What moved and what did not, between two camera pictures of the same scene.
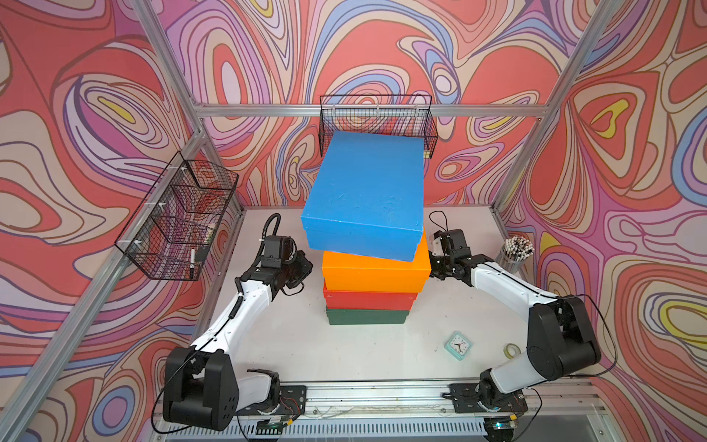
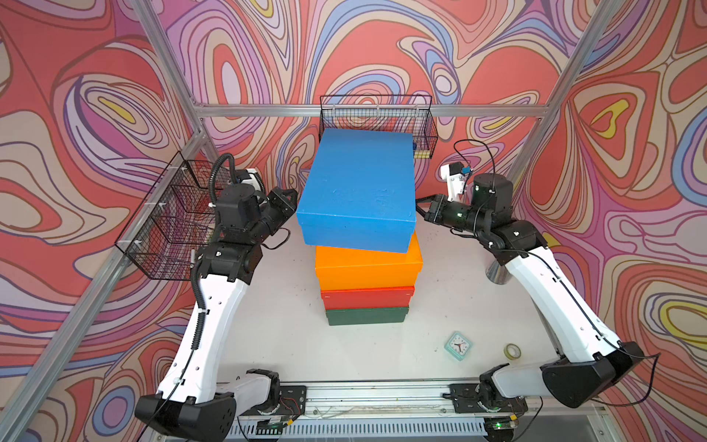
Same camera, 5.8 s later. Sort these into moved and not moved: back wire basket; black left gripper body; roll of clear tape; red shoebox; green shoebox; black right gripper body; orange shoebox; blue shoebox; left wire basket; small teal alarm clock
Moved: black left gripper body; orange shoebox; blue shoebox; black right gripper body
Not moved: left wire basket; roll of clear tape; back wire basket; green shoebox; red shoebox; small teal alarm clock
